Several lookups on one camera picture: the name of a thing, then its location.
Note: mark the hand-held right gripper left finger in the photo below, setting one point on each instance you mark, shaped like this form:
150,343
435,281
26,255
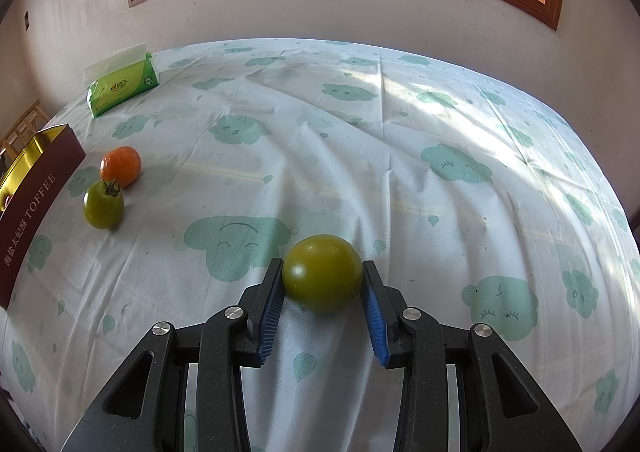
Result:
267,327

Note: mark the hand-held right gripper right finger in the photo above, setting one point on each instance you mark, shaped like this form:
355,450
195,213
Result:
375,327

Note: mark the maroon tin box gold inside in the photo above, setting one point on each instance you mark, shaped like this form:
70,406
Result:
40,192

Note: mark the white cloud-print tablecloth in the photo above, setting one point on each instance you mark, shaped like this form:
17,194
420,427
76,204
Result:
350,156

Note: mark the green tomato with stem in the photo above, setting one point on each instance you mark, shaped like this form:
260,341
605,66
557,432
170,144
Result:
103,206

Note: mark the mandarin orange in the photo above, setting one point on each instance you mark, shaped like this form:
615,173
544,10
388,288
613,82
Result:
120,165

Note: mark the green tissue pack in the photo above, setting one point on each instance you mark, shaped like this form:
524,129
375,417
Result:
125,81

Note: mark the light wooden chair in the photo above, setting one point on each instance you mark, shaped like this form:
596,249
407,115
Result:
20,129

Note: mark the dark wall switch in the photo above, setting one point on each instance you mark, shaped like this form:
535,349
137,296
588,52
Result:
27,21

